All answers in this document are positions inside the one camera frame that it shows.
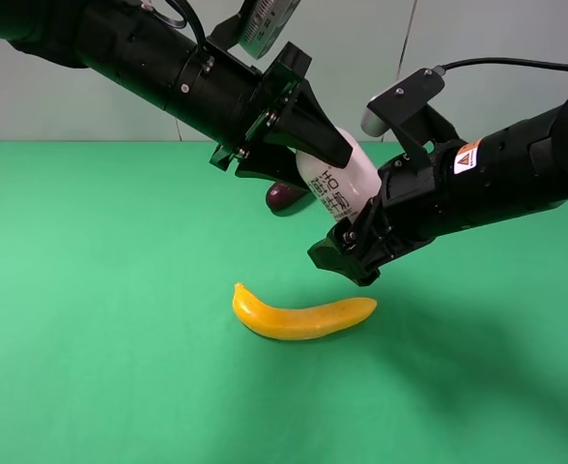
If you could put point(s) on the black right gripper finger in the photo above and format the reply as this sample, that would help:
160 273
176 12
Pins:
337 253

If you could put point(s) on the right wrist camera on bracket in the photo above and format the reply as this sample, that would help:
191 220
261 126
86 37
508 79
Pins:
404 109

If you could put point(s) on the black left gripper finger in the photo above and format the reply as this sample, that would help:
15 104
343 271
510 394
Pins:
278 168
302 125

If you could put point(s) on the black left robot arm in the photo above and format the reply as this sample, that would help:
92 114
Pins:
167 61

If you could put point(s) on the white milk bottle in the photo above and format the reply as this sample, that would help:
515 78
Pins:
344 192

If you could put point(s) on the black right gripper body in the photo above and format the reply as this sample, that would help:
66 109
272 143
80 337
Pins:
414 206

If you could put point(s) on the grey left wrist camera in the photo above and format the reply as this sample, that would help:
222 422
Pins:
255 27

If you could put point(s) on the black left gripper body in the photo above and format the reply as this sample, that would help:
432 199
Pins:
272 95

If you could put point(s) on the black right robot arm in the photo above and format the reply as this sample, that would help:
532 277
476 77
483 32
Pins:
514 172

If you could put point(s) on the purple eggplant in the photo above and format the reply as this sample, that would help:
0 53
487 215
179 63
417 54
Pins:
281 197

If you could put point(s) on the yellow banana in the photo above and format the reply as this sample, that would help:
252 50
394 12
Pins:
286 324

